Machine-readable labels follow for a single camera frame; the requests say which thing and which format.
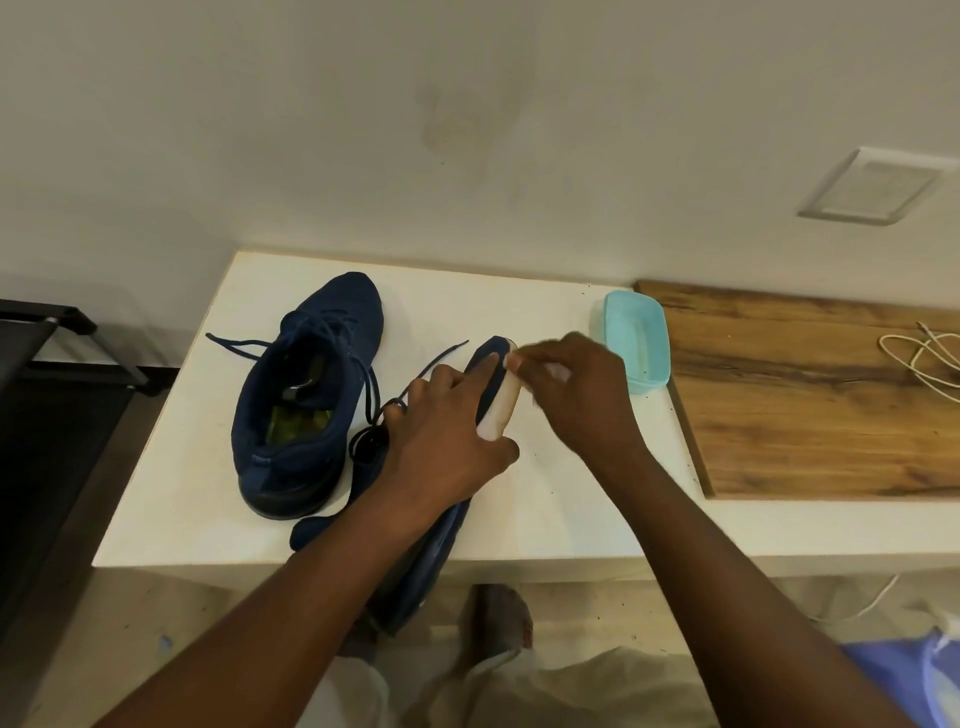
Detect beige cleaning cloth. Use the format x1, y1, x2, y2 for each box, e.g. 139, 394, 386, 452
503, 348, 579, 410

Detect white floor cable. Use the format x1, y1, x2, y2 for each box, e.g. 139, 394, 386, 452
806, 573, 901, 624

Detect black shoe rack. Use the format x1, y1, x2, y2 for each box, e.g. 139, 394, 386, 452
0, 298, 163, 639

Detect person's left forearm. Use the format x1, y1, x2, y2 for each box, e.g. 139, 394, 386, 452
93, 479, 470, 728

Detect blue plastic bag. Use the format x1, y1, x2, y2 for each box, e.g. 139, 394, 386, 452
839, 626, 960, 728

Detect person's left hand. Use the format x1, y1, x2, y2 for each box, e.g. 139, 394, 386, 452
374, 350, 522, 528

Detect light blue plastic container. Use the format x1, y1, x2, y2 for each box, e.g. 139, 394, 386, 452
602, 290, 671, 397

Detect person's foot grey sock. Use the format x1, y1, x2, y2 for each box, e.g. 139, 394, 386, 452
464, 583, 535, 661
335, 611, 385, 665

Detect person's right foot grey sock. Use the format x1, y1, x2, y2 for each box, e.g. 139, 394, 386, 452
464, 583, 535, 661

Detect brown wooden board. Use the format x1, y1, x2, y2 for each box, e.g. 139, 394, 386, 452
633, 279, 960, 500

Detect person's left foot grey sock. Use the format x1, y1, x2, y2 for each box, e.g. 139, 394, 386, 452
335, 611, 385, 665

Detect white wall switch plate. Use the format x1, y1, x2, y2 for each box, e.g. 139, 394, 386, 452
797, 146, 960, 228

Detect coiled white charging cable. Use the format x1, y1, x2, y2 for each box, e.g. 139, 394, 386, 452
877, 320, 960, 406

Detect white shorts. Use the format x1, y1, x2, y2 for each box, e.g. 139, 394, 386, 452
296, 644, 721, 728

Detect person's right forearm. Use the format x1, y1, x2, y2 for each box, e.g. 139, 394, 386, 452
599, 449, 920, 728

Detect person's right hand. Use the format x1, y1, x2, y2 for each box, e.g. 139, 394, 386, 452
503, 332, 651, 483

